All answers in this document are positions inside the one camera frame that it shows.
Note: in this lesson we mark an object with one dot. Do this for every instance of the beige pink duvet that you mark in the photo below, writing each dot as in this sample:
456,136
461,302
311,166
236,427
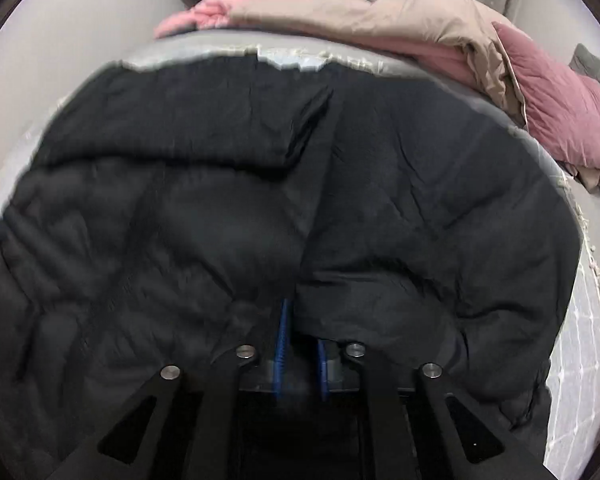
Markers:
455,38

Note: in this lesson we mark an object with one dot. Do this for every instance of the grey quilted headboard cushion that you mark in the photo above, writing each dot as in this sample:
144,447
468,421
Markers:
585,63

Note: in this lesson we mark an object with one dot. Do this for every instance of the grey checked bed blanket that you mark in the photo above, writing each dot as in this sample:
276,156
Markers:
574,378

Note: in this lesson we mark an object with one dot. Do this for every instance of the pink velvet pillow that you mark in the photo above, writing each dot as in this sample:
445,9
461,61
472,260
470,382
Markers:
562,106

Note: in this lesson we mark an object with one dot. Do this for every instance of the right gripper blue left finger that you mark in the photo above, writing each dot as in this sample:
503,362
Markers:
177,425

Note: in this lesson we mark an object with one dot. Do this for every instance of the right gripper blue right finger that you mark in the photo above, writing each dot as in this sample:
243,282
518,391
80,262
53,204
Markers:
432,429

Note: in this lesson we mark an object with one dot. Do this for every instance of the black quilted puffer jacket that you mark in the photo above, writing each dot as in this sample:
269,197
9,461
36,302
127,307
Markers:
167,212

